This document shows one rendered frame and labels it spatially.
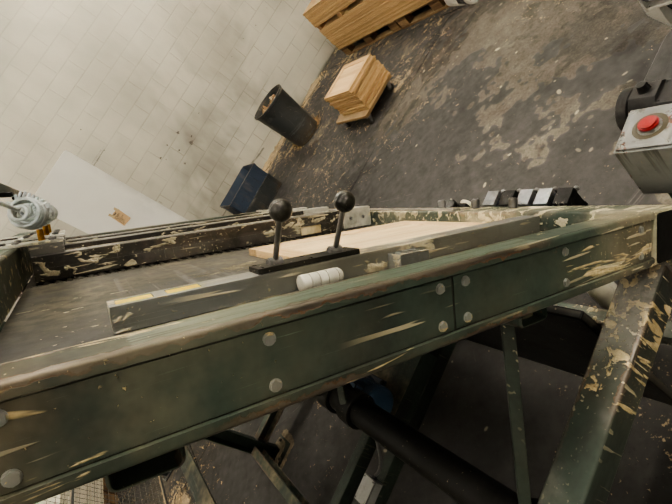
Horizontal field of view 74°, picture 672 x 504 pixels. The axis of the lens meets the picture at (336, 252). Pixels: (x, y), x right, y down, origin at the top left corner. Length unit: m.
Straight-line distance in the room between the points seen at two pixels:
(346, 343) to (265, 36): 6.46
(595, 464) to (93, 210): 4.41
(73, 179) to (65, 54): 1.99
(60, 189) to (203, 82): 2.55
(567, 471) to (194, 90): 5.97
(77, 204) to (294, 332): 4.35
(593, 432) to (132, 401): 0.86
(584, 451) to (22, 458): 0.92
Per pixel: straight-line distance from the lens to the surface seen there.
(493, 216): 1.27
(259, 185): 5.43
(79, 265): 1.38
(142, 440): 0.48
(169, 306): 0.70
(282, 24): 7.01
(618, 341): 1.10
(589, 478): 1.05
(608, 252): 0.93
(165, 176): 6.22
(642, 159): 1.18
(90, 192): 4.76
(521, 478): 1.07
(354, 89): 4.36
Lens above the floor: 1.75
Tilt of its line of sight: 29 degrees down
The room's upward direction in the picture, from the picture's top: 57 degrees counter-clockwise
